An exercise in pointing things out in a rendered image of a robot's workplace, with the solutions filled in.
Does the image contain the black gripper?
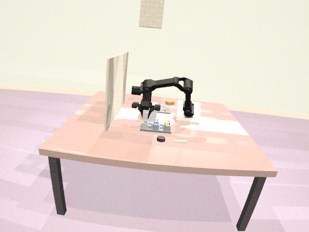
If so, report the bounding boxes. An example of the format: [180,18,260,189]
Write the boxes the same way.
[131,96,161,118]

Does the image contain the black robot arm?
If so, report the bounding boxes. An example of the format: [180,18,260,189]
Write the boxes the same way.
[131,76,195,118]

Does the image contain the beige flat panel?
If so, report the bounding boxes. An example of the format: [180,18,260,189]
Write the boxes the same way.
[104,51,128,132]

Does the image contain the dark grey short cylinder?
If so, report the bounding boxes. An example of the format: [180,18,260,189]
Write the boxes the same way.
[157,136,166,143]

